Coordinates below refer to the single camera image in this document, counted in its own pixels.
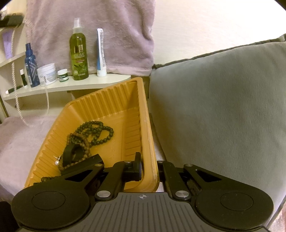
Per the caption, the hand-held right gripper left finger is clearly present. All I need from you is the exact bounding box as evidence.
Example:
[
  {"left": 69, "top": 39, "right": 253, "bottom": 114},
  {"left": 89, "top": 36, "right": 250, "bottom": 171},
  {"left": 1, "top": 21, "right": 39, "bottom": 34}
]
[{"left": 64, "top": 152, "right": 143, "bottom": 200}]

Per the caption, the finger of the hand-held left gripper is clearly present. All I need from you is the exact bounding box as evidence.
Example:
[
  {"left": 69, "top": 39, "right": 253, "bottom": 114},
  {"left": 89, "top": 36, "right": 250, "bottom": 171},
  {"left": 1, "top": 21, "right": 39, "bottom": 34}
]
[{"left": 0, "top": 12, "right": 25, "bottom": 28}]

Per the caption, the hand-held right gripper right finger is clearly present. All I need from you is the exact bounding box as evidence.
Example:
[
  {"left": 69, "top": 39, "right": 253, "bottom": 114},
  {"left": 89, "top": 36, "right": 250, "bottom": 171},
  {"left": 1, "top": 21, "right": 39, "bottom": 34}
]
[{"left": 157, "top": 160, "right": 225, "bottom": 200}]

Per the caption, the black beaded necklace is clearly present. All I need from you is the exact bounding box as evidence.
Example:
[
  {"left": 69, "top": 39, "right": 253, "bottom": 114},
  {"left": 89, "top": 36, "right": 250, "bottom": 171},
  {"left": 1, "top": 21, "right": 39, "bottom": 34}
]
[{"left": 33, "top": 121, "right": 114, "bottom": 186}]

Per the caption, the brown beaded bracelet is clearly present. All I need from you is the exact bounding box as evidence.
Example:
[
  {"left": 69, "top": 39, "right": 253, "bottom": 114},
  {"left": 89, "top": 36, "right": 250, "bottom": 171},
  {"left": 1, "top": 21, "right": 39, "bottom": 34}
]
[{"left": 59, "top": 132, "right": 92, "bottom": 172}]

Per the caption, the orange plastic tray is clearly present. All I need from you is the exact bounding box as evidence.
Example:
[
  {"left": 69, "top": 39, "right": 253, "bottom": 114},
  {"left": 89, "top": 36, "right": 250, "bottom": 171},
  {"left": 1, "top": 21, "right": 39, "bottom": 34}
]
[{"left": 23, "top": 77, "right": 160, "bottom": 193}]

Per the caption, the black wristband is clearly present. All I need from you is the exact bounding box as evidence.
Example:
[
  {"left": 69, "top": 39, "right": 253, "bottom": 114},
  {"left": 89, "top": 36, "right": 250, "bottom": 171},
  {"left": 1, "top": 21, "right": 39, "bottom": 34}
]
[{"left": 60, "top": 144, "right": 103, "bottom": 176}]

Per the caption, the white chain necklace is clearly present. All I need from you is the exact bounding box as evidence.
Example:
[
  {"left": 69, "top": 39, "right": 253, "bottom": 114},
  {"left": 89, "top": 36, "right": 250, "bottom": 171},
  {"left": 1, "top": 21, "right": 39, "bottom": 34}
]
[{"left": 10, "top": 18, "right": 50, "bottom": 128}]

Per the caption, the purple tube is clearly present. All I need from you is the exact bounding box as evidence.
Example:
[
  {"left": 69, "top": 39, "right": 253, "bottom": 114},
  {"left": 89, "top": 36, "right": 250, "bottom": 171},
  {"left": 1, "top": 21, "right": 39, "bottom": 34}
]
[{"left": 3, "top": 31, "right": 14, "bottom": 60}]

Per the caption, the blue spray bottle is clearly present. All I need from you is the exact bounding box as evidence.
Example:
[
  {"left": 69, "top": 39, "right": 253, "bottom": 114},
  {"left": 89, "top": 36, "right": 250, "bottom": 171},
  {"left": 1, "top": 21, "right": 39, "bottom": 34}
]
[{"left": 24, "top": 43, "right": 41, "bottom": 88}]

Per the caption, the white cream jar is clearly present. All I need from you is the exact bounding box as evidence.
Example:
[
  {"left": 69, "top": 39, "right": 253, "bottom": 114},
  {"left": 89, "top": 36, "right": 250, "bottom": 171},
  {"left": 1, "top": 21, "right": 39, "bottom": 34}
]
[{"left": 37, "top": 63, "right": 58, "bottom": 86}]

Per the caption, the black cosmetic tube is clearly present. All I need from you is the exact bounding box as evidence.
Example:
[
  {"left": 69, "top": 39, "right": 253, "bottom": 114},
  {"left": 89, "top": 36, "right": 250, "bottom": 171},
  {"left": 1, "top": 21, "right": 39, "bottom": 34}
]
[{"left": 5, "top": 86, "right": 23, "bottom": 94}]

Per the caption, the green spray bottle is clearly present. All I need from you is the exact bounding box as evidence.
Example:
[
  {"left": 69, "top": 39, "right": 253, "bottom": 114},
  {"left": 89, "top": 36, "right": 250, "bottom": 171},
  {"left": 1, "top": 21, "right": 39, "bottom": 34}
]
[{"left": 69, "top": 18, "right": 89, "bottom": 81}]

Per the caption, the small green jar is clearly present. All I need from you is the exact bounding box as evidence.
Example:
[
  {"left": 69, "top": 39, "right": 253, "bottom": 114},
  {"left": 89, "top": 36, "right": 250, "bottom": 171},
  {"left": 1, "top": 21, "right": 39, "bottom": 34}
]
[{"left": 57, "top": 69, "right": 69, "bottom": 82}]

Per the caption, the grey cushion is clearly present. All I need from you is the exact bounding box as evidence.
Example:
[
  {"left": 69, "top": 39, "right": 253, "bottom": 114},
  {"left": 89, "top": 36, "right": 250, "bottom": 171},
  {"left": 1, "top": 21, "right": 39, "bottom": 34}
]
[{"left": 148, "top": 33, "right": 286, "bottom": 208}]

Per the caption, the white and blue tube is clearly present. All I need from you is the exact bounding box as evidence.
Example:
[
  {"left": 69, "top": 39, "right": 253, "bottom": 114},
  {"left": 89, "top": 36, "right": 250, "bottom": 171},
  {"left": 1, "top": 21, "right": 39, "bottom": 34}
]
[{"left": 96, "top": 28, "right": 107, "bottom": 77}]

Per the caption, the cream shelf unit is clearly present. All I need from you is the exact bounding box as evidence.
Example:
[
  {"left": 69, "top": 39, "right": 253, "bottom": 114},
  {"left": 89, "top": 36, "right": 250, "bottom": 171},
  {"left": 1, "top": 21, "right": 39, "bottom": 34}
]
[{"left": 0, "top": 29, "right": 131, "bottom": 118}]

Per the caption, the lilac hanging towel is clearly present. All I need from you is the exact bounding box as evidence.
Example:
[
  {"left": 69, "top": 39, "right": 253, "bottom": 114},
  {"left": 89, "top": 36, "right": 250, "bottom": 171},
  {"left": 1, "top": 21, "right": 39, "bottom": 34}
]
[{"left": 25, "top": 0, "right": 156, "bottom": 77}]

